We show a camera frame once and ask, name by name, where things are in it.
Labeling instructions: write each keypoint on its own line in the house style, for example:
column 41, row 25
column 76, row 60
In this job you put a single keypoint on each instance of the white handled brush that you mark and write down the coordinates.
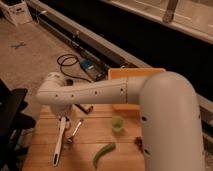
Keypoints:
column 56, row 156

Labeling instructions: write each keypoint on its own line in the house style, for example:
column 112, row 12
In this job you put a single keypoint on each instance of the green plastic cup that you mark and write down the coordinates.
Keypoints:
column 117, row 123

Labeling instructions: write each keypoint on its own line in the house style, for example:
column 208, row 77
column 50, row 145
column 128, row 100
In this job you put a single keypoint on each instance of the green pepper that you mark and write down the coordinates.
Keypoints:
column 105, row 149

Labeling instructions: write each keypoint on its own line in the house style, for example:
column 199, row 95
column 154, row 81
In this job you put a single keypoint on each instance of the white cardboard box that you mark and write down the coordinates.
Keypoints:
column 16, row 14

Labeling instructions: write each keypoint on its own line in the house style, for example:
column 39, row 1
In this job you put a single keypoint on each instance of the bunch of dark grapes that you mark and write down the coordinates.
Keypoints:
column 139, row 142

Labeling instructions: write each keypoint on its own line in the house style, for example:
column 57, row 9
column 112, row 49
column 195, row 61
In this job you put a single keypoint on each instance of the black chair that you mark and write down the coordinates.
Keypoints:
column 12, row 122

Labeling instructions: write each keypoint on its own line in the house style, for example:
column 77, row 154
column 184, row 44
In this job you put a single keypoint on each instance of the metal fork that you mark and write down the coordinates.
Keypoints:
column 71, row 138

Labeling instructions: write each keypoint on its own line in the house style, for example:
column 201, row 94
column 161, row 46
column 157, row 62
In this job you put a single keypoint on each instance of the yellow plastic bin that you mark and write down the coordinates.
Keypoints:
column 114, row 73

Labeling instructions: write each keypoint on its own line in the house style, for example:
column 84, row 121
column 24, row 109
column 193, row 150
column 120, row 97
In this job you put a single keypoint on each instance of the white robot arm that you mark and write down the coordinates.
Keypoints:
column 169, row 113

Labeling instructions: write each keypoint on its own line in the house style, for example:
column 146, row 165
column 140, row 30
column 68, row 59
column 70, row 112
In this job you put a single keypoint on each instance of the dark metal cup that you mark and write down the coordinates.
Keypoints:
column 69, row 82

